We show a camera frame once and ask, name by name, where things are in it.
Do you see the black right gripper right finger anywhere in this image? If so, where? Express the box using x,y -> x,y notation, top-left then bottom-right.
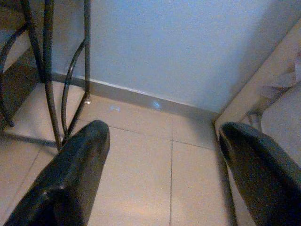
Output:
218,121 -> 301,226

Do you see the white desk black metal frame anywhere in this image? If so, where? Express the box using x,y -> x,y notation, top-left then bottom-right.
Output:
0,0 -> 92,151

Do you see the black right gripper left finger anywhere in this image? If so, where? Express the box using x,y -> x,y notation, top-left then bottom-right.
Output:
3,119 -> 111,226

